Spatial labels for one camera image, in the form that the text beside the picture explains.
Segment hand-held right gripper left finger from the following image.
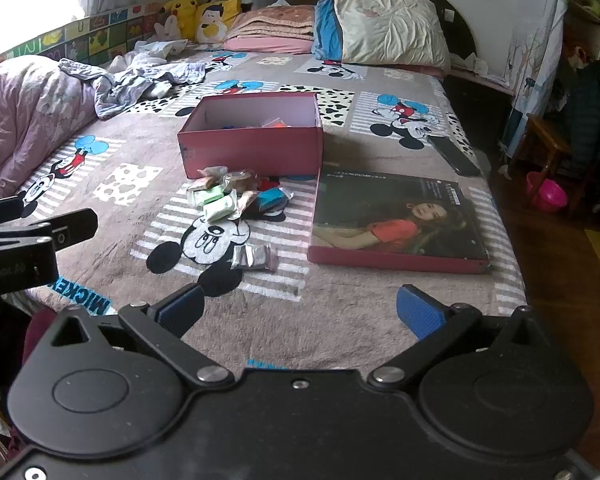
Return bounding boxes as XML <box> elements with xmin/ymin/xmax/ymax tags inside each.
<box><xmin>44</xmin><ymin>283</ymin><xmax>235</xmax><ymax>389</ymax></box>

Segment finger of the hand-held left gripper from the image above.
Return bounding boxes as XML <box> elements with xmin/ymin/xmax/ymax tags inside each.
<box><xmin>0</xmin><ymin>195</ymin><xmax>25</xmax><ymax>219</ymax></box>
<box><xmin>29</xmin><ymin>208</ymin><xmax>100</xmax><ymax>252</ymax></box>

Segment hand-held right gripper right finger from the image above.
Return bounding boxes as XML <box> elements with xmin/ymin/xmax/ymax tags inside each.
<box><xmin>367</xmin><ymin>283</ymin><xmax>549</xmax><ymax>389</ymax></box>

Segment silver foil packet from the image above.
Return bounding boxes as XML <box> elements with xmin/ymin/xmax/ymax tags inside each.
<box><xmin>231</xmin><ymin>244</ymin><xmax>279</xmax><ymax>272</ymax></box>

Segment pile of clay packets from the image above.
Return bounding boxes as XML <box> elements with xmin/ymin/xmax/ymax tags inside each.
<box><xmin>186</xmin><ymin>165</ymin><xmax>295</xmax><ymax>223</ymax></box>

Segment red cardboard box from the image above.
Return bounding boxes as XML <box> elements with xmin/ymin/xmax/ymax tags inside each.
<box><xmin>176</xmin><ymin>92</ymin><xmax>325</xmax><ymax>180</ymax></box>

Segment heap of colourful clay bags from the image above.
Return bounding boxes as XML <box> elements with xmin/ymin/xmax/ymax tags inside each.
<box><xmin>219</xmin><ymin>116</ymin><xmax>287</xmax><ymax>130</ymax></box>

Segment cartoon mouse printed blanket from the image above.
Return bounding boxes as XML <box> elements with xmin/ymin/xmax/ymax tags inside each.
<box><xmin>17</xmin><ymin>42</ymin><xmax>528</xmax><ymax>376</ymax></box>

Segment dark red cloth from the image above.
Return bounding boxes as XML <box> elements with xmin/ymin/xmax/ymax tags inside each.
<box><xmin>22</xmin><ymin>306</ymin><xmax>58</xmax><ymax>367</ymax></box>

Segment red box lid photo print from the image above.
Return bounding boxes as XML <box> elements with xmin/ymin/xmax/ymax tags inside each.
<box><xmin>307</xmin><ymin>162</ymin><xmax>491</xmax><ymax>275</ymax></box>

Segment purple quilt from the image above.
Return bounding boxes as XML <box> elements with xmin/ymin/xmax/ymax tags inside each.
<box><xmin>0</xmin><ymin>55</ymin><xmax>106</xmax><ymax>201</ymax></box>

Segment grey-blue crumpled clothes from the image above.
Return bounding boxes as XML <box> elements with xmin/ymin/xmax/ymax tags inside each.
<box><xmin>60</xmin><ymin>57</ymin><xmax>207</xmax><ymax>120</ymax></box>

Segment black remote control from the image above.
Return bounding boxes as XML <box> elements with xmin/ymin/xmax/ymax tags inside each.
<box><xmin>429</xmin><ymin>134</ymin><xmax>482</xmax><ymax>177</ymax></box>

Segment pink plastic basin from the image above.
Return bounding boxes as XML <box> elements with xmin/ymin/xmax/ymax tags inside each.
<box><xmin>525</xmin><ymin>171</ymin><xmax>569</xmax><ymax>212</ymax></box>

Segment white crumpled garment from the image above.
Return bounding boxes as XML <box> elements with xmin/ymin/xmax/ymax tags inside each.
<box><xmin>109</xmin><ymin>39</ymin><xmax>188</xmax><ymax>73</ymax></box>

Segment wooden stool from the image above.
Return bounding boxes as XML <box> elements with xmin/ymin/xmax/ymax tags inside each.
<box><xmin>509</xmin><ymin>114</ymin><xmax>573</xmax><ymax>177</ymax></box>

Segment white plush toy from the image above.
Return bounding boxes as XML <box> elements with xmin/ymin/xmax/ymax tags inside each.
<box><xmin>152</xmin><ymin>14</ymin><xmax>183</xmax><ymax>42</ymax></box>

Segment yellow plush toy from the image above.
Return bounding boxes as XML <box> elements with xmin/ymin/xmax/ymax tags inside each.
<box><xmin>161</xmin><ymin>0</ymin><xmax>212</xmax><ymax>41</ymax></box>

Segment yellow cartoon cushion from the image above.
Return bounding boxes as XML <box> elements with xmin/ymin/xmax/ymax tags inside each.
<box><xmin>194</xmin><ymin>0</ymin><xmax>244</xmax><ymax>44</ymax></box>

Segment bedside papers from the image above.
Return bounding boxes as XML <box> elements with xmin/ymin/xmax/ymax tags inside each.
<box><xmin>449</xmin><ymin>51</ymin><xmax>513</xmax><ymax>88</ymax></box>

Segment dark padded jacket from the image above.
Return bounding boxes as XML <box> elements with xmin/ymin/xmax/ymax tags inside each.
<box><xmin>555</xmin><ymin>59</ymin><xmax>600</xmax><ymax>211</ymax></box>

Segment pink folded blanket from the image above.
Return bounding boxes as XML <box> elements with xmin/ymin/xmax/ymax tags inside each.
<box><xmin>223</xmin><ymin>4</ymin><xmax>317</xmax><ymax>54</ymax></box>

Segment cream pillow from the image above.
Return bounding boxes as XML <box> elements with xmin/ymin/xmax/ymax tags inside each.
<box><xmin>333</xmin><ymin>0</ymin><xmax>452</xmax><ymax>72</ymax></box>

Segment green printed fabric wardrobe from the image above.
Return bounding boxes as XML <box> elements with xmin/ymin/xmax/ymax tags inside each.
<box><xmin>499</xmin><ymin>0</ymin><xmax>572</xmax><ymax>158</ymax></box>

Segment blue pillow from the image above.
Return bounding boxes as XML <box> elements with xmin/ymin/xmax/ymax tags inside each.
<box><xmin>311</xmin><ymin>0</ymin><xmax>345</xmax><ymax>62</ymax></box>

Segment colourful foam wall mat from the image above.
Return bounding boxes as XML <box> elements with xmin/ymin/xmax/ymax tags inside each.
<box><xmin>0</xmin><ymin>2</ymin><xmax>167</xmax><ymax>63</ymax></box>

